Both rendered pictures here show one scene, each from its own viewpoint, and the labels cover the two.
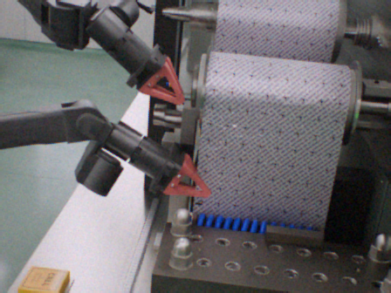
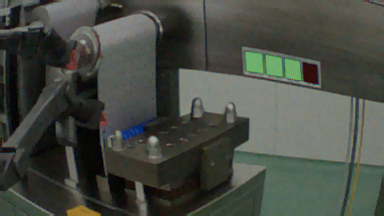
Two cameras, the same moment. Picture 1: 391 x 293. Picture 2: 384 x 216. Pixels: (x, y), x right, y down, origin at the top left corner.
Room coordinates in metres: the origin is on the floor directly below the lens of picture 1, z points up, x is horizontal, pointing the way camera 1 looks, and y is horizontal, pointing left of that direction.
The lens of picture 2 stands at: (-0.06, 1.20, 1.52)
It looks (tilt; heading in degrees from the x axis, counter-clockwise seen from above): 15 degrees down; 300
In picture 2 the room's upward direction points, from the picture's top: 1 degrees counter-clockwise
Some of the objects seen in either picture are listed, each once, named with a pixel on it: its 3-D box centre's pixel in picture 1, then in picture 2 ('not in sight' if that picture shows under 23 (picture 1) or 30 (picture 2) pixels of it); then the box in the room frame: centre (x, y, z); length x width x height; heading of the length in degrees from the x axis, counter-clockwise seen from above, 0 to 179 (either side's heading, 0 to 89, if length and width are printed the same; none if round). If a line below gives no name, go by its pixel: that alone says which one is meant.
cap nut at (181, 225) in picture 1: (181, 220); (117, 139); (0.84, 0.01, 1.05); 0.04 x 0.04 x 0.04
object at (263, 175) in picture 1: (264, 180); (126, 97); (0.90, -0.13, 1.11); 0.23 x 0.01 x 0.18; 87
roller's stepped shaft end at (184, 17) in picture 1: (176, 13); not in sight; (1.22, 0.06, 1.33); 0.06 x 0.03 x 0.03; 87
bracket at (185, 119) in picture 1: (174, 178); (67, 130); (1.01, 0.03, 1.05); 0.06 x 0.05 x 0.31; 87
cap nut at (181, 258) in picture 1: (181, 251); (153, 146); (0.74, 0.00, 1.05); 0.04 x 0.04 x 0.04
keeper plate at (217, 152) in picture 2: not in sight; (216, 164); (0.69, -0.17, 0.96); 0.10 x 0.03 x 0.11; 87
